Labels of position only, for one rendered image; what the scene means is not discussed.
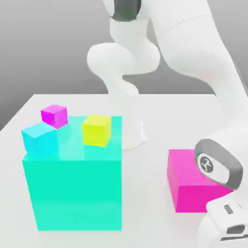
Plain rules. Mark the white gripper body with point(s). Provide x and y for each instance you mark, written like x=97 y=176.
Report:
x=211 y=240

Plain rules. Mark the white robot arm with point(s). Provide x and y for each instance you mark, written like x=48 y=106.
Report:
x=189 y=50

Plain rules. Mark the small yellow cube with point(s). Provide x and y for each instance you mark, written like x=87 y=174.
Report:
x=96 y=131

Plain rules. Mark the small cyan cube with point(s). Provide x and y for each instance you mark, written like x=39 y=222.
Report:
x=40 y=143

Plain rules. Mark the small magenta cube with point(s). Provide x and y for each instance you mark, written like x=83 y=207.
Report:
x=55 y=116

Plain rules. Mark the large pink box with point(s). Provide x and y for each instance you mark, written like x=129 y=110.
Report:
x=190 y=199

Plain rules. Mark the large teal box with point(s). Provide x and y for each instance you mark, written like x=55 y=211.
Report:
x=77 y=193

